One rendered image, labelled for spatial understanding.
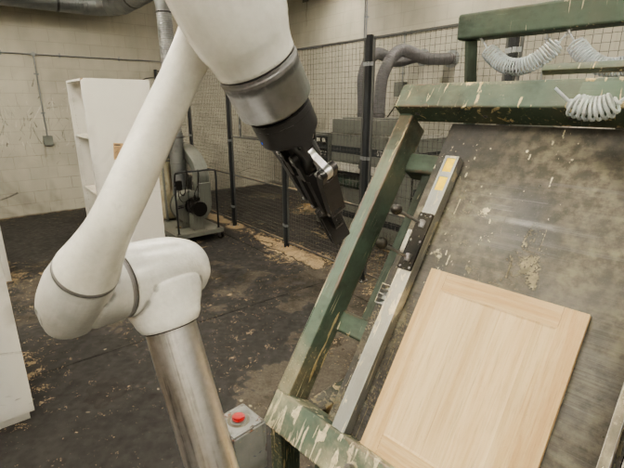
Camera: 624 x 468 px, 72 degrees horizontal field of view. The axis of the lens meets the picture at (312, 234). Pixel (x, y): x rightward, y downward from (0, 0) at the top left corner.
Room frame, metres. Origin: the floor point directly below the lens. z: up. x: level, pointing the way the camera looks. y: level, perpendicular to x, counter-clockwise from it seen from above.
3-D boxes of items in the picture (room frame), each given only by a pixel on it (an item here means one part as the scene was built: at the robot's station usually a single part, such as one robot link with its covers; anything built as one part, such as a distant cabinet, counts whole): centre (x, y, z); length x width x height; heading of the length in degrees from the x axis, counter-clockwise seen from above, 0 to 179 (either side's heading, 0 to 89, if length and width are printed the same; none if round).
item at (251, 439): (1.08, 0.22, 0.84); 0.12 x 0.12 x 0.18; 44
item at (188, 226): (6.19, 1.95, 1.10); 1.37 x 0.70 x 2.20; 39
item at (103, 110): (4.28, 1.92, 1.03); 0.61 x 0.58 x 2.05; 39
